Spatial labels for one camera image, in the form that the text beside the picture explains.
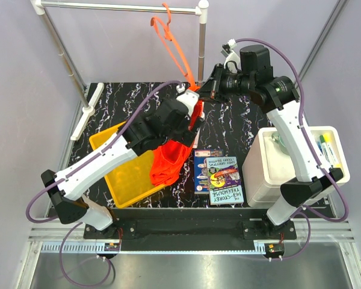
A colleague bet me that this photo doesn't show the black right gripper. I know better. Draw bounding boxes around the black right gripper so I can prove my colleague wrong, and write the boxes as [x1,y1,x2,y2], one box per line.
[196,63,255,104]

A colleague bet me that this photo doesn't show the orange shorts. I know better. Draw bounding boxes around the orange shorts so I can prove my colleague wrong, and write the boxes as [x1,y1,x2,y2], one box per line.
[149,85,206,188]

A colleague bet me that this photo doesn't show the orange plastic hanger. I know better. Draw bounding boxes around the orange plastic hanger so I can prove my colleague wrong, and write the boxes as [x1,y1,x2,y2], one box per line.
[150,2,199,92]

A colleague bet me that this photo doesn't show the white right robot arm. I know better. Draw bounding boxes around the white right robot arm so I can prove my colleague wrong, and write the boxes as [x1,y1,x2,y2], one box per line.
[198,40,344,239]

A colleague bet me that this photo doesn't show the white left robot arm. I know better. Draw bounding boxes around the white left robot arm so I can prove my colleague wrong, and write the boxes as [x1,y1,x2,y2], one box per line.
[41,92,202,238]

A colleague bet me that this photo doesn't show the blue comic book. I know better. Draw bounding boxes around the blue comic book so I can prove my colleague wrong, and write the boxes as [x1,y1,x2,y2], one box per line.
[194,149,223,194]

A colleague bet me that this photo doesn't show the yellow plastic tray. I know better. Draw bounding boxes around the yellow plastic tray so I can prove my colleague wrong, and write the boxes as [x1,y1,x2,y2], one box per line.
[88,121,167,209]

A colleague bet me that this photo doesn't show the blue treehouse book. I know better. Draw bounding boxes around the blue treehouse book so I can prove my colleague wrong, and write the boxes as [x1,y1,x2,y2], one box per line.
[206,157,244,205]

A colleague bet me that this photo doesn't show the teal round dish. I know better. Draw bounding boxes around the teal round dish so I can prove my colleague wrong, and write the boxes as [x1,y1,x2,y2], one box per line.
[271,132,289,155]

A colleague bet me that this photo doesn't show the silver clothes rack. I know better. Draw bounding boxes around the silver clothes rack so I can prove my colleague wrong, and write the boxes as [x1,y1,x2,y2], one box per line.
[31,1,209,141]

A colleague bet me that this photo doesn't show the white drawer storage box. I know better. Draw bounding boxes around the white drawer storage box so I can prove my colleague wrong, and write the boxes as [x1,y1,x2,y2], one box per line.
[242,126,350,208]

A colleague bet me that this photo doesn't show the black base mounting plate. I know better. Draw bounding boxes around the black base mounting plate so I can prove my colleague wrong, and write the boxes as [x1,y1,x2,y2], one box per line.
[69,208,297,255]

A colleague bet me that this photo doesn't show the blue marker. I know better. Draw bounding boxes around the blue marker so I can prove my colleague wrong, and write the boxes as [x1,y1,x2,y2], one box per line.
[316,141,324,156]

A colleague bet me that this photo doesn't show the green marker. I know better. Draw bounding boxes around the green marker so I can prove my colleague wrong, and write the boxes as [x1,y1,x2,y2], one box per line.
[319,135,330,162]

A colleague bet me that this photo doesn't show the yellow marker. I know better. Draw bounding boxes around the yellow marker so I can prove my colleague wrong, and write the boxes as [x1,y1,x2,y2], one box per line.
[323,134,341,167]

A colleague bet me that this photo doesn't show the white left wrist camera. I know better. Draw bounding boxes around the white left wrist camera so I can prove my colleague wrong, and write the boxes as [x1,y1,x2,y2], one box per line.
[176,84,199,117]

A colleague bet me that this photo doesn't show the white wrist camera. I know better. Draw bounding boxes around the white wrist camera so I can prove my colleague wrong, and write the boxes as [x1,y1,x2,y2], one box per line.
[221,39,240,72]
[176,84,199,117]

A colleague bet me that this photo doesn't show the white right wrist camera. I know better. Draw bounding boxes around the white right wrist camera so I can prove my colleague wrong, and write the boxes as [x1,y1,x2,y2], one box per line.
[221,39,240,72]

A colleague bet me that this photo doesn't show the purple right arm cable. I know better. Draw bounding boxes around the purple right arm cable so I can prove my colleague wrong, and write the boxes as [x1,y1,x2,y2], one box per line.
[234,37,350,261]

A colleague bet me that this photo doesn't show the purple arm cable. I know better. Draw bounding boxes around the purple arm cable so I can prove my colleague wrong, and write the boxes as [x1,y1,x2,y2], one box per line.
[26,79,187,288]
[234,37,350,261]

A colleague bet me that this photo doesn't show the aluminium corner frame post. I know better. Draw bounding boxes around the aluminium corner frame post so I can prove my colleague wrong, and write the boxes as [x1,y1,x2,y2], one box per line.
[299,0,349,80]

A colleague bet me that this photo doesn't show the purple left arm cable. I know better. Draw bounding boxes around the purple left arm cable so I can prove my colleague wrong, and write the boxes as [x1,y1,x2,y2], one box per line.
[26,79,187,288]

